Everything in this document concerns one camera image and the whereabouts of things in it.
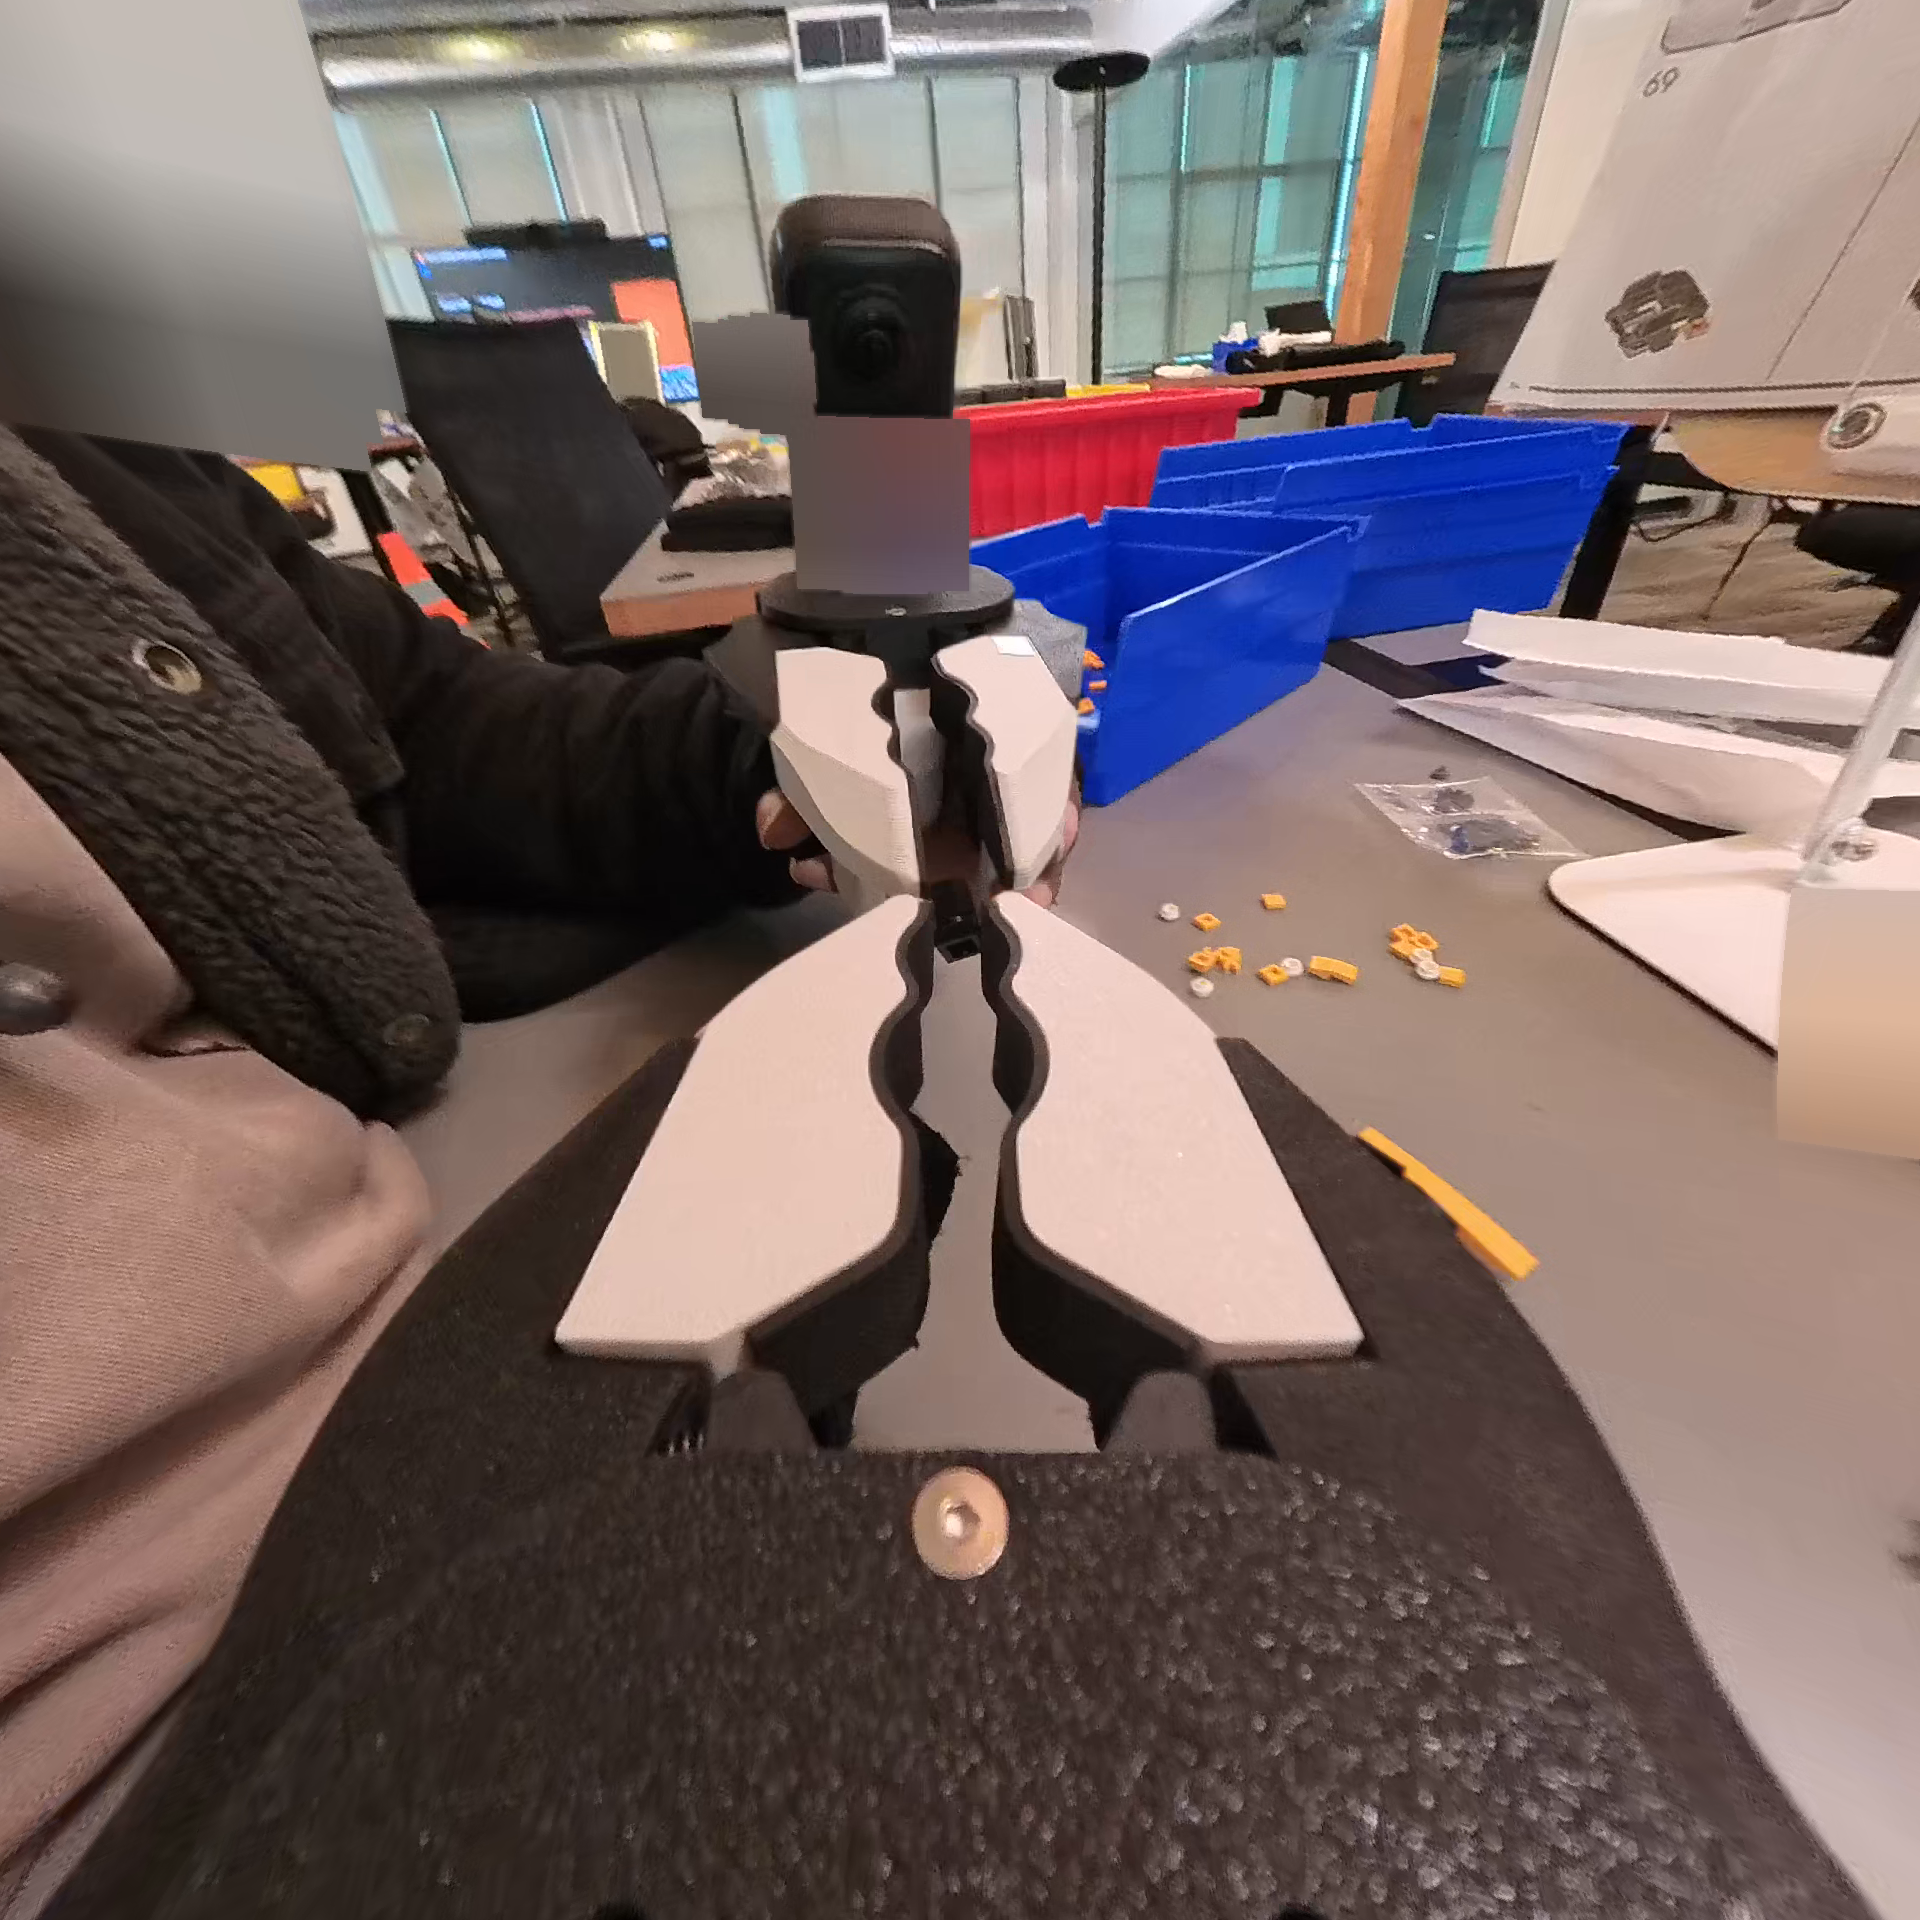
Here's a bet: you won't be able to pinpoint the clear plastic parts bag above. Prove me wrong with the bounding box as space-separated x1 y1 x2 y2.
1354 771 1590 866

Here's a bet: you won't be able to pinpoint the orange traffic cone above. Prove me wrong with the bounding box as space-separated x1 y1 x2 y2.
371 528 496 651

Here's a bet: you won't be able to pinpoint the red plastic bin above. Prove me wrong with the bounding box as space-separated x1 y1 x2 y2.
955 390 1265 543

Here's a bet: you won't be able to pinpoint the blue plastic bin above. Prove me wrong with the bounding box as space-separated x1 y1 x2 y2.
973 510 1372 810
1157 450 1622 639
1163 417 1631 482

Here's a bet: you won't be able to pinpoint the ceiling air vent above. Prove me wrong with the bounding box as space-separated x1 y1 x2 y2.
788 4 899 80

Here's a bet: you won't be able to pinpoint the wood-edged grey table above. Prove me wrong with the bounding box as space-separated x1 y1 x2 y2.
600 510 801 639

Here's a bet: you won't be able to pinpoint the large display monitor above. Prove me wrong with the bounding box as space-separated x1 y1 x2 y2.
412 229 698 410

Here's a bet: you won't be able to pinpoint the beige sweatshirt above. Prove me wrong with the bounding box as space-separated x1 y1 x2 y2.
0 752 442 1867

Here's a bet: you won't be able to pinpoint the lego instruction booklet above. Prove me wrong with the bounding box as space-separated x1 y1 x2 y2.
1485 0 1920 417

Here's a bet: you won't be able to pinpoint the black mesh office chair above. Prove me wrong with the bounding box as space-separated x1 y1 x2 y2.
384 314 672 667

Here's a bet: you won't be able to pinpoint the long wooden desk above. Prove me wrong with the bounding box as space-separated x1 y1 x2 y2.
1154 351 1456 427

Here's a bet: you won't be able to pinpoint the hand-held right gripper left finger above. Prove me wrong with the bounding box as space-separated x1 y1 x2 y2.
556 895 965 1444

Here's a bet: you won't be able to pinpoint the black desk chair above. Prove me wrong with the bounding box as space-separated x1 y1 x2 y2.
1417 260 1558 424

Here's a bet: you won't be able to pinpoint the black floor lamp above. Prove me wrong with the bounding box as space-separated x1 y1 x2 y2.
1055 53 1154 390

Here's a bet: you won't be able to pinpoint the black fleece jacket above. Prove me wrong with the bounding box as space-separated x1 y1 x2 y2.
0 421 468 1122

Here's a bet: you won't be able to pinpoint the white papers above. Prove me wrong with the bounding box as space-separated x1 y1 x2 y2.
1464 609 1920 732

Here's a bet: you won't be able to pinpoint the wooden post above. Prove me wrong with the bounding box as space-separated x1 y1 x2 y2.
1331 0 1454 386

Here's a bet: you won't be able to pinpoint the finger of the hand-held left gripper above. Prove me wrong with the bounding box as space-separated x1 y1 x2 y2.
934 636 1085 895
771 647 941 911

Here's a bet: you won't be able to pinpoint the orange black lego subassembly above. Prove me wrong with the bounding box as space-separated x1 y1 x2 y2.
1359 1127 1540 1279

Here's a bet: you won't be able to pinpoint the scattered small lego pieces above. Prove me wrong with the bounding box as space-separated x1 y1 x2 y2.
1157 892 1470 1002

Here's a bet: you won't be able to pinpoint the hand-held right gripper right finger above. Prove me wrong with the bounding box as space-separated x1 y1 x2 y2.
988 895 1367 1444

